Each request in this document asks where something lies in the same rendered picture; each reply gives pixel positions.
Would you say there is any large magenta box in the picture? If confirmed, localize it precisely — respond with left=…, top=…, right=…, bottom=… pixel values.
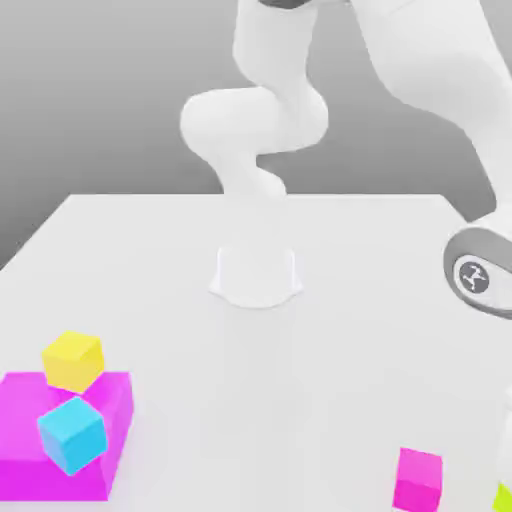
left=0, top=371, right=134, bottom=503

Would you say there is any small cyan cube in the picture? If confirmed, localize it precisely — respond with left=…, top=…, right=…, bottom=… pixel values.
left=36, top=395, right=109, bottom=477

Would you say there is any small yellow cube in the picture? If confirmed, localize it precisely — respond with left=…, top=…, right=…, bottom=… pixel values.
left=41, top=330, right=106, bottom=395

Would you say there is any small lime cube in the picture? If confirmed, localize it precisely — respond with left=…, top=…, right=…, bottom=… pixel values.
left=492, top=482, right=512, bottom=512

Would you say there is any small magenta cube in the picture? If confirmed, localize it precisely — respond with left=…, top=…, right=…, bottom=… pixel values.
left=391, top=446, right=444, bottom=512

